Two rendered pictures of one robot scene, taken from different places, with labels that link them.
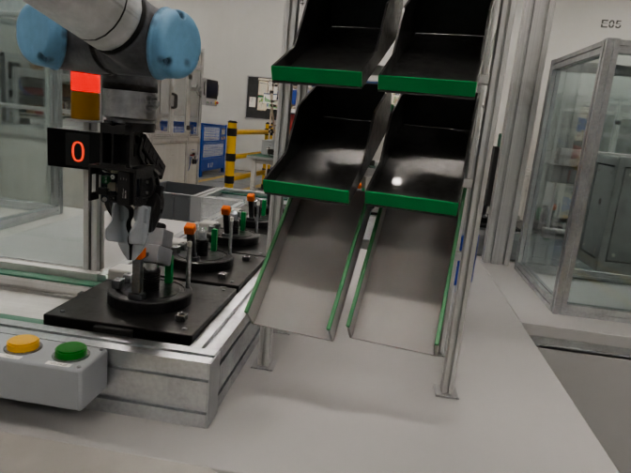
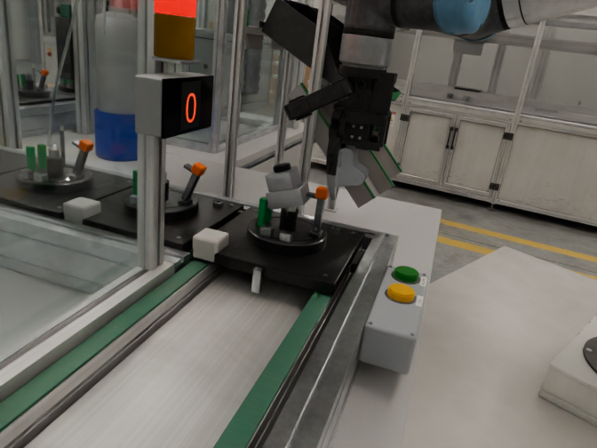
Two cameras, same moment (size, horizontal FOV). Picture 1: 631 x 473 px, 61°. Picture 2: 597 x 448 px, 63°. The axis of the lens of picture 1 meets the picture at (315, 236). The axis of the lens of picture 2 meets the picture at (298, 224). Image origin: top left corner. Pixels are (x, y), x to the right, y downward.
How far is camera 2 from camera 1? 1.29 m
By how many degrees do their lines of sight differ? 77
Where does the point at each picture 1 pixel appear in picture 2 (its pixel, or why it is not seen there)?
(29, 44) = (479, 15)
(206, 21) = not seen: outside the picture
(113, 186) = (375, 132)
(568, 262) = (218, 115)
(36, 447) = (430, 343)
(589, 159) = (222, 37)
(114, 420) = not seen: hidden behind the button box
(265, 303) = (352, 191)
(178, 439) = not seen: hidden behind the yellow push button
